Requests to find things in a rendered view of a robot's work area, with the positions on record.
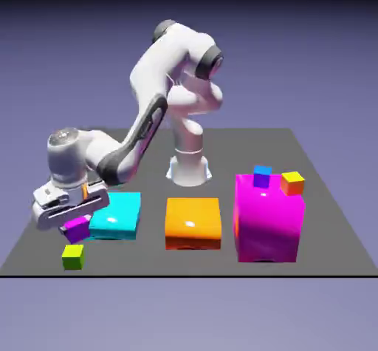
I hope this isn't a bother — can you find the small orange cube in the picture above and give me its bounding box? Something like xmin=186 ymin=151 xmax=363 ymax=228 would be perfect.
xmin=279 ymin=171 xmax=306 ymax=197

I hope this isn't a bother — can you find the small purple cube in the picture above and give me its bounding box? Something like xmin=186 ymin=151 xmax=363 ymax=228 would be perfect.
xmin=63 ymin=216 xmax=92 ymax=245

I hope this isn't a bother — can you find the small blue cube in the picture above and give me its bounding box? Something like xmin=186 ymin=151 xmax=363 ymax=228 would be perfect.
xmin=252 ymin=165 xmax=273 ymax=189

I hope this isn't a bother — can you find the large magenta box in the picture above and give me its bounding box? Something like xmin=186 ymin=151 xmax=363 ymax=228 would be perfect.
xmin=233 ymin=172 xmax=306 ymax=264

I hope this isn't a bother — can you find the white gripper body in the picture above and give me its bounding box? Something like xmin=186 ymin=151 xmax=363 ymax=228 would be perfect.
xmin=31 ymin=186 xmax=111 ymax=231

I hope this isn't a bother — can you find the large cyan box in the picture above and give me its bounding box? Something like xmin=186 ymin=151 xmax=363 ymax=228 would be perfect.
xmin=85 ymin=191 xmax=142 ymax=242

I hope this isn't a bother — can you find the large orange box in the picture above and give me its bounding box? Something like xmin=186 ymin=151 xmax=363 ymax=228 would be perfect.
xmin=164 ymin=197 xmax=223 ymax=251

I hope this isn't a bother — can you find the small lime green cube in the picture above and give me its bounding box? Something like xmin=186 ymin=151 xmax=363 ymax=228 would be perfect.
xmin=61 ymin=243 xmax=86 ymax=271

